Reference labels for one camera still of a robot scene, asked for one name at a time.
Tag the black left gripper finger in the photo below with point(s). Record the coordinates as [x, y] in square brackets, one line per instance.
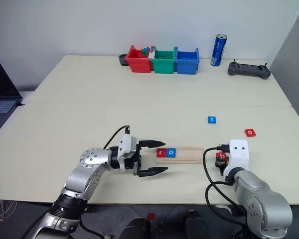
[152, 144]
[153, 172]

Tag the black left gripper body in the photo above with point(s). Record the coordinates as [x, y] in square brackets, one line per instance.
[137, 163]

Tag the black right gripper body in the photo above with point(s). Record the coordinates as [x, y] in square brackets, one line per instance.
[220, 164]

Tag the red letter b block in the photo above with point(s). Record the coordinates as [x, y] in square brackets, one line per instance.
[221, 156]

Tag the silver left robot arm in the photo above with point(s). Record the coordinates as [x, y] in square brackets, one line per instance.
[89, 159]

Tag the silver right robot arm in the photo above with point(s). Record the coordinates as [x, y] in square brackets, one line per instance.
[264, 199]

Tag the red letter r block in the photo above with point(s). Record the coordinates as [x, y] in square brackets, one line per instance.
[161, 153]

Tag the blue letter o block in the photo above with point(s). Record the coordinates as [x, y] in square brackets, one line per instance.
[171, 153]

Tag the long wooden tray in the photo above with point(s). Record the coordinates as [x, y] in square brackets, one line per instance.
[187, 155]

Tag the red letter o block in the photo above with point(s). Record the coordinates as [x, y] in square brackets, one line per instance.
[250, 132]

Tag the blue letter t block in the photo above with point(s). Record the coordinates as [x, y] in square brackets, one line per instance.
[212, 119]

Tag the small red floor object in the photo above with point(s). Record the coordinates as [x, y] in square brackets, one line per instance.
[151, 216]

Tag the dark rounded shape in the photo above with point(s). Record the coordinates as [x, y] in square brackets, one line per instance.
[137, 229]
[195, 225]

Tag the green plastic bin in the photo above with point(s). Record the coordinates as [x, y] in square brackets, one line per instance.
[164, 65]

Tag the red plastic bin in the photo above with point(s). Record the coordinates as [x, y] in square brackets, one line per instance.
[139, 63]

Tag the blue plastic bin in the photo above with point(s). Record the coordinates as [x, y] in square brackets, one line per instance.
[187, 66]

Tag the dark grey round bowl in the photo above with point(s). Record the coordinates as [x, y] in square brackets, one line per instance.
[122, 59]

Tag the white plastic piece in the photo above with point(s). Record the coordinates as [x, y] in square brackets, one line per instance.
[152, 52]

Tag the green toy brick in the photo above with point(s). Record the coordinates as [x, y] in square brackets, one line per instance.
[144, 53]

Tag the dark grey handheld controller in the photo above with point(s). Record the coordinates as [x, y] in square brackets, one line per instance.
[249, 69]

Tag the blue toy brick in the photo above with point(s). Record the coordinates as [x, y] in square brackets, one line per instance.
[146, 48]

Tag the blue drink can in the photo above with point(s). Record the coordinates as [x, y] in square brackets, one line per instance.
[218, 51]

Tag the dark laptop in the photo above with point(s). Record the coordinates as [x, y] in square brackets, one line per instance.
[0, 89]

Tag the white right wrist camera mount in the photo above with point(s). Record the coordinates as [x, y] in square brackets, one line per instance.
[239, 154]

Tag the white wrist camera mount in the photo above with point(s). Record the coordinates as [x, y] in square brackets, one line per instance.
[239, 154]
[124, 145]

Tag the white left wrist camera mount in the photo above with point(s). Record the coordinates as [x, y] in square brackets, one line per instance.
[124, 145]

